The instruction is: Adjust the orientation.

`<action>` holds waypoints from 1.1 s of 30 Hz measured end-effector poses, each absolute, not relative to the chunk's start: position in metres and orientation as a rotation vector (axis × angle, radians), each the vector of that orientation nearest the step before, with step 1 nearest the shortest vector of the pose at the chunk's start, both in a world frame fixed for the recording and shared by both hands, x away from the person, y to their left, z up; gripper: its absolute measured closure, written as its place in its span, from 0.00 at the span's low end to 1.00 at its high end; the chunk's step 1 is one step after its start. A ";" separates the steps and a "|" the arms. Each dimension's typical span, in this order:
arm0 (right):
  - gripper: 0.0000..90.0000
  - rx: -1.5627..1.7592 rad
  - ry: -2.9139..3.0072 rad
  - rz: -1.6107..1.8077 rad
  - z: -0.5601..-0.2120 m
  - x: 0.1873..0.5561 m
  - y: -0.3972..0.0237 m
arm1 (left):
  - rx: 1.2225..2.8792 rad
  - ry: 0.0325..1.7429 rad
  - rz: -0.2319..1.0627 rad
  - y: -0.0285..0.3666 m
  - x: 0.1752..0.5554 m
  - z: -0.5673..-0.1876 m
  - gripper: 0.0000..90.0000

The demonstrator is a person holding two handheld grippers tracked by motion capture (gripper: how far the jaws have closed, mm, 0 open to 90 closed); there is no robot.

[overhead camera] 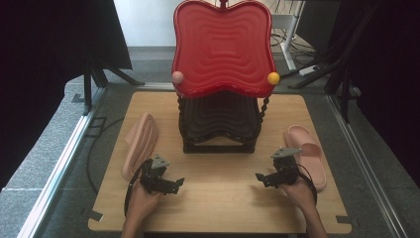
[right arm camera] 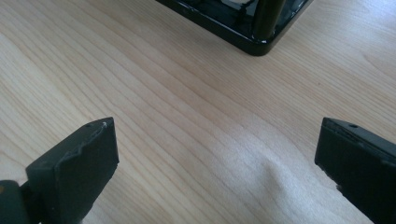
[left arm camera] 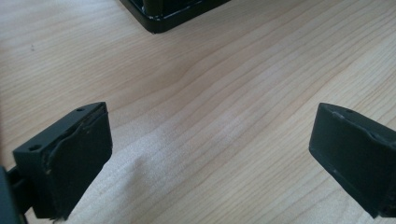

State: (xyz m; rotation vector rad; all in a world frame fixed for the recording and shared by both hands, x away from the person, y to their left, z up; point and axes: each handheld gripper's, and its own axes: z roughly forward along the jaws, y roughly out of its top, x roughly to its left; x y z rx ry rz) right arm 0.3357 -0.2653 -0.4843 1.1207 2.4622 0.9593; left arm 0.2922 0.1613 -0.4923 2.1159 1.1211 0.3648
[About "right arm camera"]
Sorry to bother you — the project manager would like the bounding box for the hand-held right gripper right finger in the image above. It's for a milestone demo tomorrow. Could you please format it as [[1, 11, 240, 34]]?
[[314, 117, 396, 224]]

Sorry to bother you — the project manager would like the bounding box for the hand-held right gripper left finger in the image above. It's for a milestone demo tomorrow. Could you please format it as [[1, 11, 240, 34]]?
[[25, 117, 120, 224]]

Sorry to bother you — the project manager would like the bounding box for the black metal shoe rack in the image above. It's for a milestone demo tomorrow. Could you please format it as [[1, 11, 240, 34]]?
[[155, 0, 314, 57]]

